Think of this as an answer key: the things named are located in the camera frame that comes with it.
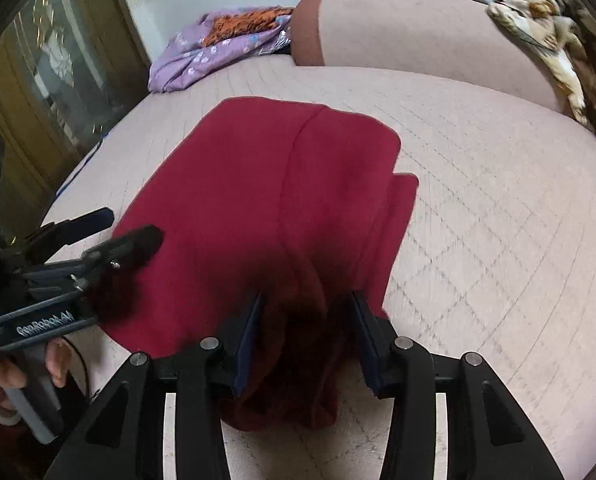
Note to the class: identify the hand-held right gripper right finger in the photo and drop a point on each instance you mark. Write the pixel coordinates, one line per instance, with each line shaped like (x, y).
(370, 350)

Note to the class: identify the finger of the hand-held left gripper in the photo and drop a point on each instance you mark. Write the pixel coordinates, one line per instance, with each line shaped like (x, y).
(128, 245)
(78, 227)

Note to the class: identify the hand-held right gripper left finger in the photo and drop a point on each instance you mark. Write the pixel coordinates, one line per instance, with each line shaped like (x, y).
(245, 350)

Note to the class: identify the red shirt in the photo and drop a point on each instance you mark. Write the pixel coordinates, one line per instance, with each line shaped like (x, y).
(258, 200)

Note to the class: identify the wooden cabinet with glass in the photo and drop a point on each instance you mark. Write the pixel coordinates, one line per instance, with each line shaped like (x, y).
(63, 85)

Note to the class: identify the purple floral cloth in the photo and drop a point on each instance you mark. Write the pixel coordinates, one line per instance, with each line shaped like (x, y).
(198, 62)

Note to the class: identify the orange patterned cloth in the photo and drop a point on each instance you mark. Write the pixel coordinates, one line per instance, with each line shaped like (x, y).
(243, 22)

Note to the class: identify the pink bolster cushion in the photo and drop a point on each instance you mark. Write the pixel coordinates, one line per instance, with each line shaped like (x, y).
(407, 35)

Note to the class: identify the beige printed blanket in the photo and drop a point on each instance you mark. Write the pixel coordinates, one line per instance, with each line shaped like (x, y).
(552, 45)

